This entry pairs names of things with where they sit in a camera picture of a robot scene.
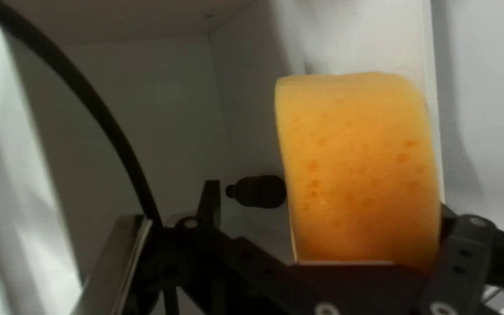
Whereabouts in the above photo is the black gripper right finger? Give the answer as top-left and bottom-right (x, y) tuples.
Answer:
(420, 204), (504, 315)

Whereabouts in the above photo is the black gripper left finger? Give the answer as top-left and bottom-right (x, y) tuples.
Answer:
(226, 174), (287, 207)

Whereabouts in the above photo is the orange sponge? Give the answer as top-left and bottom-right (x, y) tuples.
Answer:
(275, 71), (439, 269)

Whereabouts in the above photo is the white toy kitchen unit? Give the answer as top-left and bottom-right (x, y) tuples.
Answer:
(0, 0), (504, 315)

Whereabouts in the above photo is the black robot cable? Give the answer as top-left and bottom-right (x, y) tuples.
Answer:
(0, 0), (164, 225)

